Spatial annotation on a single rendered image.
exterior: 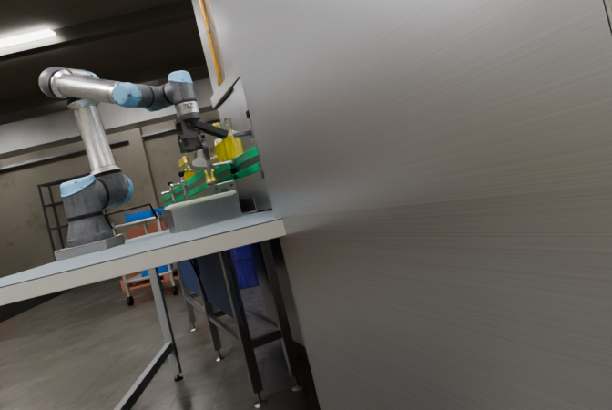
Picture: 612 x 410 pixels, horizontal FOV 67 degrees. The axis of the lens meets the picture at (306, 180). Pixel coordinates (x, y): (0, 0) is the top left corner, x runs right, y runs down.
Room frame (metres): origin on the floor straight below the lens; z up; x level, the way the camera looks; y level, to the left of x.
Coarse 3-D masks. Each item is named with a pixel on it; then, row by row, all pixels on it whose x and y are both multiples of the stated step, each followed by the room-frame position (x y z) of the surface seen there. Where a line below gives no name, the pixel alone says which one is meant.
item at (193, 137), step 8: (176, 120) 1.54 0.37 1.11; (184, 120) 1.55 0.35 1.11; (192, 120) 1.57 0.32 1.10; (176, 128) 1.57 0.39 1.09; (184, 128) 1.55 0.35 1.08; (192, 128) 1.56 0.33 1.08; (184, 136) 1.53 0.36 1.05; (192, 136) 1.54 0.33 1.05; (200, 136) 1.55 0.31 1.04; (184, 144) 1.53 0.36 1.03; (192, 144) 1.54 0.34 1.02; (200, 144) 1.55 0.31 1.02; (184, 152) 1.57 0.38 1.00
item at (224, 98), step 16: (192, 0) 2.53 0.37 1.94; (208, 0) 2.28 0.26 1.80; (208, 16) 2.34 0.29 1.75; (224, 16) 2.11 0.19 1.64; (224, 32) 2.16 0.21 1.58; (208, 48) 2.46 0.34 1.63; (224, 48) 2.21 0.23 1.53; (208, 64) 2.53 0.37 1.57; (224, 64) 2.27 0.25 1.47; (224, 80) 2.25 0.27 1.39; (224, 96) 2.33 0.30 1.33; (224, 112) 2.45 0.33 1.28; (240, 128) 2.25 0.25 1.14
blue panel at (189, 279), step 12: (216, 252) 1.99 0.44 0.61; (180, 264) 3.19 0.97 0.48; (204, 264) 2.32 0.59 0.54; (216, 264) 2.04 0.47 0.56; (228, 264) 1.83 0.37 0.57; (192, 276) 2.79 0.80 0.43; (204, 276) 2.40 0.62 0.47; (216, 276) 2.10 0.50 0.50; (192, 288) 2.90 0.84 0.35; (204, 288) 2.48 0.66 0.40; (216, 288) 2.17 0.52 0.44; (216, 300) 2.23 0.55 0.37; (228, 300) 1.98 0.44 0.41; (228, 312) 2.03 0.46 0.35; (240, 312) 1.80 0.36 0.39
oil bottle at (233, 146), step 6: (234, 132) 1.87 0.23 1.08; (228, 138) 1.86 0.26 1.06; (234, 138) 1.87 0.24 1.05; (228, 144) 1.86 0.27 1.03; (234, 144) 1.86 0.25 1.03; (240, 144) 1.87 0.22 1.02; (228, 150) 1.88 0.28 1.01; (234, 150) 1.86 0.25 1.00; (240, 150) 1.87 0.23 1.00; (228, 156) 1.90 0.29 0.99; (234, 156) 1.86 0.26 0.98
